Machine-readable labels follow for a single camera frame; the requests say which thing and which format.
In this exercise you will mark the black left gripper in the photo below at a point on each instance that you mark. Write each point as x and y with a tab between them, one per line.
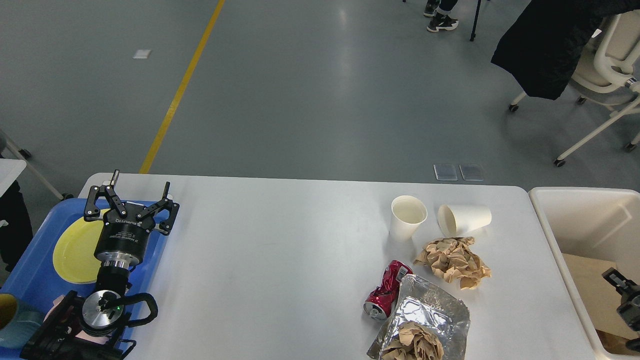
124	237

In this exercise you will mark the crumpled brown paper ball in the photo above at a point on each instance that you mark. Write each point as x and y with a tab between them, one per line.
451	259

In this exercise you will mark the white lid behind gripper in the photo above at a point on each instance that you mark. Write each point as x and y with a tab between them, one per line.
457	220

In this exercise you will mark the white paper cup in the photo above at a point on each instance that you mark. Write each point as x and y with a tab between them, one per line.
407	214

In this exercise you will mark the crushed red soda can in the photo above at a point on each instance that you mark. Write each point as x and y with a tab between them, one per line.
379	303

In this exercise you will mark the black jacket on chair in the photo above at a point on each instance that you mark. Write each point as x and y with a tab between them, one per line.
542	48

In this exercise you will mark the yellow plastic plate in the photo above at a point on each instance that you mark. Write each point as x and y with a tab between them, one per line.
73	256

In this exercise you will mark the blue plastic tray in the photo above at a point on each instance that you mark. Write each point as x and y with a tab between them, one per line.
35	281

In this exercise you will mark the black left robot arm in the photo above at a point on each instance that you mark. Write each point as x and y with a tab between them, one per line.
91	327

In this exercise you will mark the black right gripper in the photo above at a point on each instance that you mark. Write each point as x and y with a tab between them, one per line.
629	311

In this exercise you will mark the pink ribbed mug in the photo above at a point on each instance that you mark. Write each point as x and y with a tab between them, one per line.
60	300

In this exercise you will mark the person in black clothes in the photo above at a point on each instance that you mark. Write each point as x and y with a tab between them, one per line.
439	13

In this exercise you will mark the black tripod leg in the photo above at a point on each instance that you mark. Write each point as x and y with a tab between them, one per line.
473	33

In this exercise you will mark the teal mug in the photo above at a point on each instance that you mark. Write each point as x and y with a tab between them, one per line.
18	321

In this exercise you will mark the white plastic bin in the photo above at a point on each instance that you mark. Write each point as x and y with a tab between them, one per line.
593	222

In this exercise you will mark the brown paper bag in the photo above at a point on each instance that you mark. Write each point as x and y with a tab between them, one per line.
601	301

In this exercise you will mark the white side table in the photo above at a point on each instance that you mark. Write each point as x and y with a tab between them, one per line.
11	169

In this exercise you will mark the brown paper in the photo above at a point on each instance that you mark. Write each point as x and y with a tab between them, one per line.
413	342

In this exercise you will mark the silver foil bag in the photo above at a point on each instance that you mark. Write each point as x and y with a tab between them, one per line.
428	305

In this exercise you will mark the white office chair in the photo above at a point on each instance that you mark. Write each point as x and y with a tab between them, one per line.
608	73

